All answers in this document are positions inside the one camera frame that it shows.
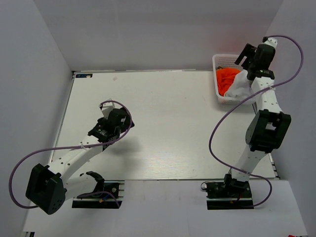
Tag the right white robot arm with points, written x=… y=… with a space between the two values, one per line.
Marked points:
x=269 y=126

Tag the orange t shirt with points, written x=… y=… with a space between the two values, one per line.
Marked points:
x=225 y=78

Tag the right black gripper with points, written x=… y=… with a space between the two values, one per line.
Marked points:
x=248 y=49

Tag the white plastic basket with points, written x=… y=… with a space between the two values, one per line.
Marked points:
x=225 y=61

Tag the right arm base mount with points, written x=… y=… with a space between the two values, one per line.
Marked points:
x=220 y=197

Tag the white t shirt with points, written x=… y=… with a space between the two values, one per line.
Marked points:
x=240 y=88

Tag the blue black table label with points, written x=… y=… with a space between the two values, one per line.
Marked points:
x=84 y=75

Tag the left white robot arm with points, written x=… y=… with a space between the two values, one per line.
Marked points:
x=51 y=185

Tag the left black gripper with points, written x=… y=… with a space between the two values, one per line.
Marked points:
x=126 y=124

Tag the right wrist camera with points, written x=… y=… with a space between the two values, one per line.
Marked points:
x=270 y=41

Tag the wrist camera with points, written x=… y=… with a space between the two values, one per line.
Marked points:
x=106 y=108
x=270 y=41

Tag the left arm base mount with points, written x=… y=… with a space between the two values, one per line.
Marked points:
x=110 y=196

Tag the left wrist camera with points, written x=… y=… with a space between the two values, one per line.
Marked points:
x=106 y=108

